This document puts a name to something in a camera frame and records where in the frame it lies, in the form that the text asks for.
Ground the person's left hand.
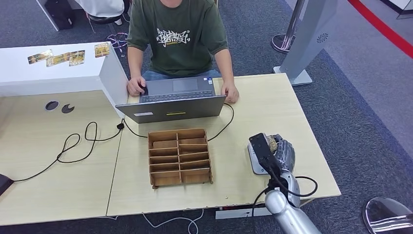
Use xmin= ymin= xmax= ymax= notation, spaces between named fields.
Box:
xmin=221 ymin=81 xmax=240 ymax=104

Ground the white cable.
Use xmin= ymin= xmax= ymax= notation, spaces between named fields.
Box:
xmin=96 ymin=208 xmax=205 ymax=234

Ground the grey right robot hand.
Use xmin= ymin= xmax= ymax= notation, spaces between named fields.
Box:
xmin=266 ymin=134 xmax=296 ymax=174

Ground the pale wrist camera black mount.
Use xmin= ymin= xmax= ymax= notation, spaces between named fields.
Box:
xmin=248 ymin=133 xmax=284 ymax=190

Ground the black device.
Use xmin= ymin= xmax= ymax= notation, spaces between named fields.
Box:
xmin=0 ymin=173 xmax=15 ymax=196

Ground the grey laptop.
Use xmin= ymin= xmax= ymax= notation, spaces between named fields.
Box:
xmin=115 ymin=76 xmax=227 ymax=124

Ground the person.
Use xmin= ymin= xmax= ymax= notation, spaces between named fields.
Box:
xmin=126 ymin=0 xmax=240 ymax=104

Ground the person's right hand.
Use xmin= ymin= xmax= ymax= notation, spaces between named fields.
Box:
xmin=127 ymin=76 xmax=147 ymax=97

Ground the chair star base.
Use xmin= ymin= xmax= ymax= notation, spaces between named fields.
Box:
xmin=106 ymin=32 xmax=129 ymax=58

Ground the grey kiosk stand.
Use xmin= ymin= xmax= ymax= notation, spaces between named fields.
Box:
xmin=273 ymin=0 xmax=339 ymax=87

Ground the white counter block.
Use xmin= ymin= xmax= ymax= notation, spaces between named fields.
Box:
xmin=0 ymin=42 xmax=130 ymax=118

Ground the red barrier belt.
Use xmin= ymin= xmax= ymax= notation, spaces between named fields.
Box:
xmin=347 ymin=0 xmax=413 ymax=60

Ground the white display counter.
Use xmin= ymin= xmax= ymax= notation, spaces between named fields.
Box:
xmin=379 ymin=0 xmax=413 ymax=20

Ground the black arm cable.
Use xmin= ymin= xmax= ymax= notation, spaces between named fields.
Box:
xmin=251 ymin=189 xmax=270 ymax=217
xmin=267 ymin=168 xmax=319 ymax=198

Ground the black power cable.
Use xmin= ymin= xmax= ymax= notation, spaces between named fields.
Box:
xmin=13 ymin=102 xmax=235 ymax=182

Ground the white grey card reader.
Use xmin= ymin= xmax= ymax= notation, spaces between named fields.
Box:
xmin=247 ymin=142 xmax=270 ymax=176

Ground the wooden compartment organizer box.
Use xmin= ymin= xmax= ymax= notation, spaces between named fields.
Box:
xmin=148 ymin=128 xmax=214 ymax=190

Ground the chrome stanchion post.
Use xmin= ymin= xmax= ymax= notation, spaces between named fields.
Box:
xmin=271 ymin=0 xmax=307 ymax=55

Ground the black stool seat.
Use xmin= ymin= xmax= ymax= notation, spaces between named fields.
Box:
xmin=86 ymin=13 xmax=125 ymax=26

